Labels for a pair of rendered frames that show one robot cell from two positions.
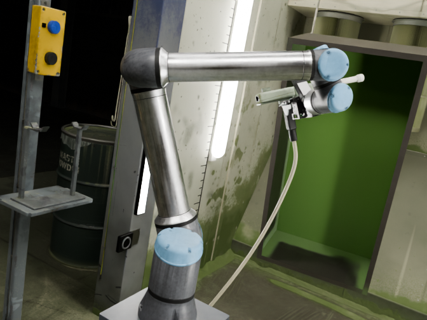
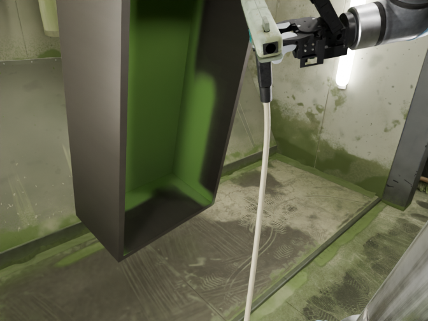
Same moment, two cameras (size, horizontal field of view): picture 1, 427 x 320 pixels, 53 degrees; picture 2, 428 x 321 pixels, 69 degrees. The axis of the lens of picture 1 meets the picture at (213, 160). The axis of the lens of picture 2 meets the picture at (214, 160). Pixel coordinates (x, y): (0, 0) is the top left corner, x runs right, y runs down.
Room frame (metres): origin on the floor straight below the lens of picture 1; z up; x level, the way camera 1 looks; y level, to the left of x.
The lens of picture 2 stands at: (1.59, 0.47, 1.41)
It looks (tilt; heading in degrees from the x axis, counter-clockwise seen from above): 25 degrees down; 288
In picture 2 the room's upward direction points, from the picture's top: 2 degrees clockwise
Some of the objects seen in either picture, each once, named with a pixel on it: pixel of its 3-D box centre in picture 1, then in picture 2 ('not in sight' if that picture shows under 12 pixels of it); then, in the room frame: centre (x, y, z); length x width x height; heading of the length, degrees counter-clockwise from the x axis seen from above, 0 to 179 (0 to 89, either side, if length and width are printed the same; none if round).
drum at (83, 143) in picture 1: (97, 193); not in sight; (2.89, 0.76, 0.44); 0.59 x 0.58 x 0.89; 42
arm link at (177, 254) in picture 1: (176, 260); not in sight; (1.27, 0.06, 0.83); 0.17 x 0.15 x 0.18; 2
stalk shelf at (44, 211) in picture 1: (46, 199); not in sight; (1.70, 0.66, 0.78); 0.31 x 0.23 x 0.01; 151
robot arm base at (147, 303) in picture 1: (169, 300); not in sight; (1.26, 0.06, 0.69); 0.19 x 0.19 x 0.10
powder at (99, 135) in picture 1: (105, 135); not in sight; (2.89, 0.76, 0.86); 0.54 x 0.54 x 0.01
